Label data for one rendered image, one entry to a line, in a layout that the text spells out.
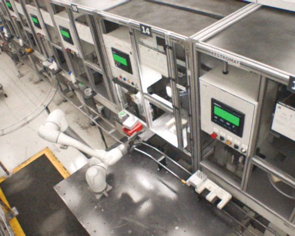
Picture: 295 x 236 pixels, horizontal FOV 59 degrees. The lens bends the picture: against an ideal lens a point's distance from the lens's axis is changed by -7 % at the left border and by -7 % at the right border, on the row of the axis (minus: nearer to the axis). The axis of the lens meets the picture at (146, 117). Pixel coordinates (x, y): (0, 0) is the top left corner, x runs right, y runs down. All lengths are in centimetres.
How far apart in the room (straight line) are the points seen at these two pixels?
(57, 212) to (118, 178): 113
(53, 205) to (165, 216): 168
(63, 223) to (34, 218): 40
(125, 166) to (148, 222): 67
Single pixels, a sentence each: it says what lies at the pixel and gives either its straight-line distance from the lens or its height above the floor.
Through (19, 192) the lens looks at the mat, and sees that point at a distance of 401.
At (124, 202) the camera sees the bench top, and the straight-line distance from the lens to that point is 255.
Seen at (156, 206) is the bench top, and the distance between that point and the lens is 247.
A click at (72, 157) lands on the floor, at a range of 405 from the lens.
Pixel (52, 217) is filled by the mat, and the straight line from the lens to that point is 356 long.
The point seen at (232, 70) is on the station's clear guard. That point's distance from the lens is 163.
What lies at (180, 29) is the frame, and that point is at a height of 201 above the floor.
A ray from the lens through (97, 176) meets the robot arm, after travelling 247.
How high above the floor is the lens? 281
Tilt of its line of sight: 41 degrees down
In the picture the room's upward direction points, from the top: 11 degrees counter-clockwise
